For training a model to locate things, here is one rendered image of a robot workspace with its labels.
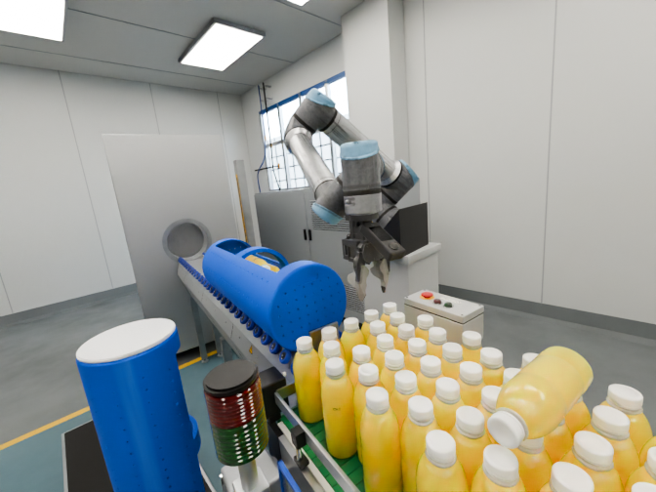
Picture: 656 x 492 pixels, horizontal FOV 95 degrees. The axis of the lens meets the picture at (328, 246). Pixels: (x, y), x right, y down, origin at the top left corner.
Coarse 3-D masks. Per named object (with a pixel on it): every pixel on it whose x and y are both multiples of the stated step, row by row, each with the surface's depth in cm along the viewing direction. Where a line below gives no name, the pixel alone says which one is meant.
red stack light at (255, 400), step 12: (252, 384) 35; (216, 396) 33; (228, 396) 33; (240, 396) 33; (252, 396) 34; (216, 408) 33; (228, 408) 33; (240, 408) 33; (252, 408) 34; (216, 420) 34; (228, 420) 33; (240, 420) 34
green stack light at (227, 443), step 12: (264, 408) 37; (252, 420) 35; (264, 420) 36; (216, 432) 34; (228, 432) 34; (240, 432) 34; (252, 432) 35; (264, 432) 36; (216, 444) 35; (228, 444) 34; (240, 444) 34; (252, 444) 35; (264, 444) 36; (228, 456) 34; (240, 456) 34; (252, 456) 35
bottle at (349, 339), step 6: (348, 330) 79; (354, 330) 79; (342, 336) 81; (348, 336) 79; (354, 336) 79; (360, 336) 80; (342, 342) 80; (348, 342) 79; (354, 342) 78; (360, 342) 79; (348, 348) 79; (348, 354) 79; (348, 360) 79; (348, 366) 80
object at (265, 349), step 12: (180, 264) 255; (192, 276) 210; (204, 288) 181; (216, 300) 158; (228, 312) 140; (240, 324) 126; (252, 336) 115; (264, 348) 105; (276, 360) 97; (288, 372) 90
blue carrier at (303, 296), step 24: (240, 240) 161; (216, 264) 137; (240, 264) 116; (288, 264) 134; (312, 264) 93; (216, 288) 145; (240, 288) 107; (264, 288) 92; (288, 288) 89; (312, 288) 94; (336, 288) 99; (264, 312) 89; (288, 312) 91; (312, 312) 95; (336, 312) 100; (288, 336) 90
